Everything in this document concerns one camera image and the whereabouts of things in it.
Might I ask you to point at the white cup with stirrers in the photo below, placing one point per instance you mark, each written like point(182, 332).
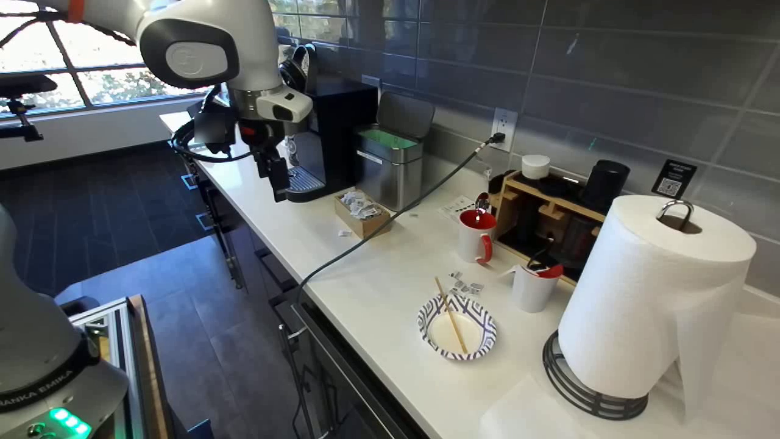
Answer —
point(534, 287)

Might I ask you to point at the wooden sugar packet box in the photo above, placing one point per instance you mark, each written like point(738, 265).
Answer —
point(359, 213)

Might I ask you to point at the small white lidded cup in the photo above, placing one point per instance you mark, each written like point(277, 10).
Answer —
point(534, 167)

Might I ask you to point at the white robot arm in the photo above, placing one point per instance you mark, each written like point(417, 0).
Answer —
point(227, 45)

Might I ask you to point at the wooden stir stick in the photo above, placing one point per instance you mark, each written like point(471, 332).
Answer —
point(451, 318)

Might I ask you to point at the black QR code sign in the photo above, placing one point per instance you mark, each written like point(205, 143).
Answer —
point(673, 178)

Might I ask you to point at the wooden condiment organizer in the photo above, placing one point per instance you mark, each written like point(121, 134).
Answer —
point(547, 220)

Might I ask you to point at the patterned paper plate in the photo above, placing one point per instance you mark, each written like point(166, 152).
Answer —
point(476, 322)

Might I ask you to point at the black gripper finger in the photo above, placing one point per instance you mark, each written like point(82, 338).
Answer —
point(275, 170)
point(219, 134)

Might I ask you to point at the white wall outlet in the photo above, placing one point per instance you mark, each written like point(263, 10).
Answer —
point(504, 126)

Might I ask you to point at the black paper towel holder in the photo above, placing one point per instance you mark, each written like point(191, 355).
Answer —
point(587, 391)

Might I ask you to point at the black Keurig coffee maker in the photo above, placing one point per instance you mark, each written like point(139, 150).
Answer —
point(321, 154)

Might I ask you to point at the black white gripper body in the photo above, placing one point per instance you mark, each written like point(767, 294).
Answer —
point(250, 134)

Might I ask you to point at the white paper towel roll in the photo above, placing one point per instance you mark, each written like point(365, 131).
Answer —
point(707, 298)

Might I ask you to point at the black cylindrical container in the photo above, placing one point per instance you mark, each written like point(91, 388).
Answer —
point(606, 183)

